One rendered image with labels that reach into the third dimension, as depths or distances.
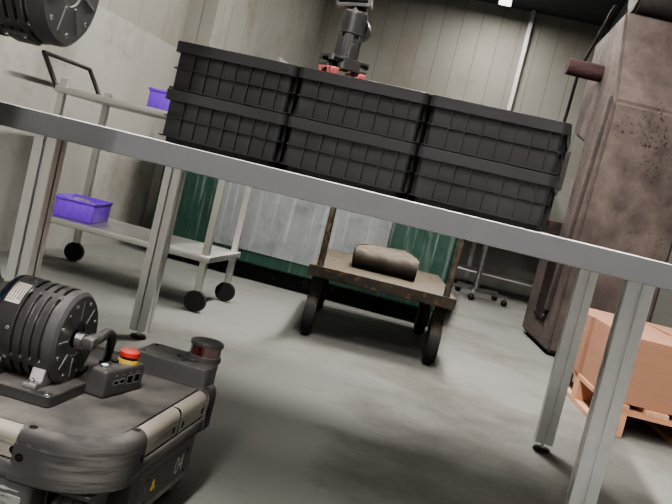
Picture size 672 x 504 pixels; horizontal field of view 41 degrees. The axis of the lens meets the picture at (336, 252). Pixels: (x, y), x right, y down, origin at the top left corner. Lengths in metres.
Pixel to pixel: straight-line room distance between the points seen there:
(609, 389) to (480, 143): 0.62
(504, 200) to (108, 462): 0.96
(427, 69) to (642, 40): 4.29
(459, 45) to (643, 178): 4.59
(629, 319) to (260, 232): 3.56
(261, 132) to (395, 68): 7.69
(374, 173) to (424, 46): 7.78
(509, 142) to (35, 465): 1.11
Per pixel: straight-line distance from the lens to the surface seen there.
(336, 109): 1.97
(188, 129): 2.07
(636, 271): 1.48
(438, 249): 5.20
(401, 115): 1.93
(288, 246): 5.31
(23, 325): 1.55
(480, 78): 9.60
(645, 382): 3.70
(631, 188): 5.40
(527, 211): 1.89
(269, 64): 2.01
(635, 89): 5.47
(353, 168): 1.94
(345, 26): 2.05
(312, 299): 3.95
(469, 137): 1.91
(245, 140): 2.02
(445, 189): 1.90
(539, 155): 1.89
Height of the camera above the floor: 0.70
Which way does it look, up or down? 4 degrees down
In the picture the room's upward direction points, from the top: 14 degrees clockwise
